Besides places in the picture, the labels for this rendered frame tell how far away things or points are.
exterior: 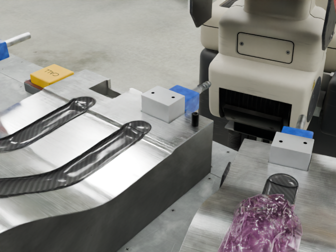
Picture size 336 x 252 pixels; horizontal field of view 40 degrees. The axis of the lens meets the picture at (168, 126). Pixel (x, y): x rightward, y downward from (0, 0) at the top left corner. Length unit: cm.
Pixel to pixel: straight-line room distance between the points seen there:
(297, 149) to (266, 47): 42
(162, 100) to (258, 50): 42
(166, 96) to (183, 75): 212
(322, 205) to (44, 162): 34
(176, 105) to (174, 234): 17
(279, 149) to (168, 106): 15
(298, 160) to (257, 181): 6
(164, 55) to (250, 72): 206
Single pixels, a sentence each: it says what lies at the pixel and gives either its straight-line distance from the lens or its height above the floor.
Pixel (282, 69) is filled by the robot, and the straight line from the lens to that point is 99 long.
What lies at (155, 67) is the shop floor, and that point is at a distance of 285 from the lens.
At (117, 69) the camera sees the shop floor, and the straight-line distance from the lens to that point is 285.
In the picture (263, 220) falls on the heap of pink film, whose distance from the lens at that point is 43.
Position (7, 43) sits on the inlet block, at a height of 94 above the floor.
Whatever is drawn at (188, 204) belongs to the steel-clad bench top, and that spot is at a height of 80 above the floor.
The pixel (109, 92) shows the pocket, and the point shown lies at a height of 87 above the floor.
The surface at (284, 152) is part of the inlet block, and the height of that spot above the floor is 88.
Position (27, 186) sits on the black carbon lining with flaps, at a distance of 53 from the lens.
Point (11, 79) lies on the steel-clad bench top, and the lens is 99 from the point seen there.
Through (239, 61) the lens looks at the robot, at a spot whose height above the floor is 80.
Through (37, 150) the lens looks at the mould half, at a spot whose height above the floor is 88.
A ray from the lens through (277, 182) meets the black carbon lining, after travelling 60.
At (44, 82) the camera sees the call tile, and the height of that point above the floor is 83.
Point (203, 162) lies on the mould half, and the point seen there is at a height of 83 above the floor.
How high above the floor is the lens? 122
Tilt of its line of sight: 33 degrees down
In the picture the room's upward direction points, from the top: straight up
